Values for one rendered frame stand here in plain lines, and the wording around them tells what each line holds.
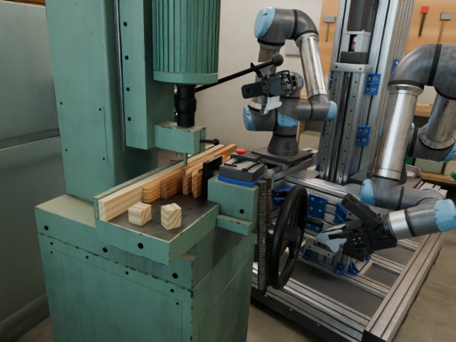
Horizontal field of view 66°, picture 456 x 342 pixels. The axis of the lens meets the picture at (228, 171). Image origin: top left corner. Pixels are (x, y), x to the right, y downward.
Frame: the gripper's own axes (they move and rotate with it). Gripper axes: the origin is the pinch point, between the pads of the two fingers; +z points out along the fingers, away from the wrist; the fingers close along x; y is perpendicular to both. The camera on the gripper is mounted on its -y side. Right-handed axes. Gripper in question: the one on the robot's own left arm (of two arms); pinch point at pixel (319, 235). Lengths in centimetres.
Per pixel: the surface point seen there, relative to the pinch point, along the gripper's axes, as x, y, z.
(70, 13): -26, -84, 32
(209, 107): 315, -97, 201
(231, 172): -19.9, -28.2, 8.0
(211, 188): -21.0, -25.9, 14.9
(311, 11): 316, -139, 35
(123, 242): -44, -23, 27
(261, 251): -16.1, -4.6, 11.0
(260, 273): -15.3, 2.1, 14.5
